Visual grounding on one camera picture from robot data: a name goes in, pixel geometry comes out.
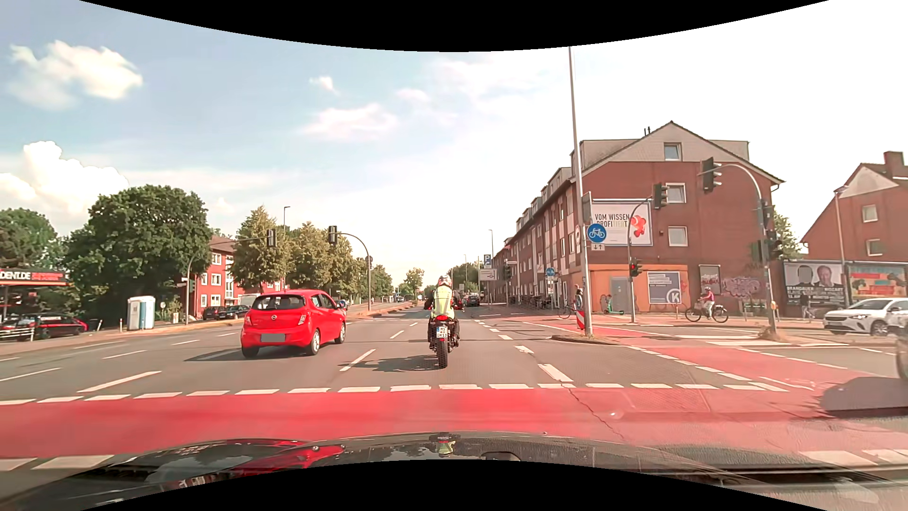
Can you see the person on motorcycle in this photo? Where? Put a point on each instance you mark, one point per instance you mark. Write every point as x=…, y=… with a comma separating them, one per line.
x=442, y=319

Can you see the blue road sign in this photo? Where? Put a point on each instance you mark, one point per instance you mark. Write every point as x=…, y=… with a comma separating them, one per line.
x=550, y=284

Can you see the grey asphalt road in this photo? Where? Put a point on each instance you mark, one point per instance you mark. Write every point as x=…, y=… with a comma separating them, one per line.
x=489, y=362

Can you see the parked bicycle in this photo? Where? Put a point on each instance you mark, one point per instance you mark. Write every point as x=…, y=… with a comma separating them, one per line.
x=565, y=310

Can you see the red and white bollard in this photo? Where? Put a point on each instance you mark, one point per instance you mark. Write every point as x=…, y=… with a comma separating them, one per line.
x=580, y=319

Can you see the kerbed traffic island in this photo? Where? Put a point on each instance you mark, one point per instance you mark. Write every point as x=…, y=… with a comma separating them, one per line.
x=589, y=338

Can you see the red small car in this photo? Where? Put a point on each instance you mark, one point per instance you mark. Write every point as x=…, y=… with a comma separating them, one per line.
x=291, y=323

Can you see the red brick corner building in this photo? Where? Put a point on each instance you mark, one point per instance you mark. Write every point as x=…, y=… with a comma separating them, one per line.
x=638, y=234

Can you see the car's own bonnet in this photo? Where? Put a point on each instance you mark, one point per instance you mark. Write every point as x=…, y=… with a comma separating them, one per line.
x=397, y=448

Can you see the person on bicycle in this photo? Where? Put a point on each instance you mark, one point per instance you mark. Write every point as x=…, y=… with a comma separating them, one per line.
x=706, y=304

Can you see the traffic light on pole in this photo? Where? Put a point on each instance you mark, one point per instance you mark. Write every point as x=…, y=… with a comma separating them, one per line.
x=188, y=298

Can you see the row of trees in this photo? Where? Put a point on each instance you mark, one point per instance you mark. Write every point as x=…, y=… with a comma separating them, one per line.
x=142, y=248

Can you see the portable toilet cabin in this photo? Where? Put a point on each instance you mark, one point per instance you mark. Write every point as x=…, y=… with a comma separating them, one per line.
x=141, y=312

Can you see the tree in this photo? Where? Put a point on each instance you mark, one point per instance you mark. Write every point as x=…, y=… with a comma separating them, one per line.
x=786, y=238

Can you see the road markings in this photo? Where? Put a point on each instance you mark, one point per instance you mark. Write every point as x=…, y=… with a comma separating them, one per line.
x=113, y=382

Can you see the red brick gabled building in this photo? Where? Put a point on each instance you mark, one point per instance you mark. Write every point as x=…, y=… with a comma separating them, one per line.
x=862, y=227

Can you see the dark red parked car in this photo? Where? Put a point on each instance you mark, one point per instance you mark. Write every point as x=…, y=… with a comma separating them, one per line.
x=49, y=326

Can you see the white car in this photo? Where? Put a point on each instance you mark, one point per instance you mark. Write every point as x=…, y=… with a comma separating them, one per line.
x=864, y=316

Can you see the petrol station canopy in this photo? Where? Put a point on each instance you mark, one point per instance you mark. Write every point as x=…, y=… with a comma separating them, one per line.
x=32, y=278

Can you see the tall grey lamp post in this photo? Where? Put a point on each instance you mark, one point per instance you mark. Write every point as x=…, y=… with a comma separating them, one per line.
x=578, y=177

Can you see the traffic light with slim post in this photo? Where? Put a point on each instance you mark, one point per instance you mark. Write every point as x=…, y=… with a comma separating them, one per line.
x=630, y=270

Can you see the billboard wall with posters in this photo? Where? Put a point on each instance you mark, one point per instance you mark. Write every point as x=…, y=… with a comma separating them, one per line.
x=844, y=284

